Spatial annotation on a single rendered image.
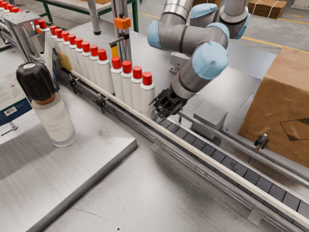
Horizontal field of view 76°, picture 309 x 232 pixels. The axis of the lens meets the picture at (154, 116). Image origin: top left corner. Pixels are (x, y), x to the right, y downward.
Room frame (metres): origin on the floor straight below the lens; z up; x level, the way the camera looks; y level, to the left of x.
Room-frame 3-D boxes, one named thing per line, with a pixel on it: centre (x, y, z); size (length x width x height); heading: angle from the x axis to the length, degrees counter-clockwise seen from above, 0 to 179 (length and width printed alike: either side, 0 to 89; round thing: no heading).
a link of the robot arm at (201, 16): (1.01, -0.24, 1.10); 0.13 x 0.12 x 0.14; 66
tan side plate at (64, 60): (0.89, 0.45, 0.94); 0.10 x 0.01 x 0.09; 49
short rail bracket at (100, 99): (0.63, 0.22, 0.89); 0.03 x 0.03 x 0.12; 49
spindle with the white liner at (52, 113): (0.46, 0.33, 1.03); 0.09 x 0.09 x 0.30
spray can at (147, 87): (0.56, 0.02, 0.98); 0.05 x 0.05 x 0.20
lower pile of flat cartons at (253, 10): (4.58, -2.35, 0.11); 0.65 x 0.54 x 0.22; 54
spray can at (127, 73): (0.63, 0.10, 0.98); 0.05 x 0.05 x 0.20
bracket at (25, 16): (0.92, 0.58, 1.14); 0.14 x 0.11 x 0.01; 49
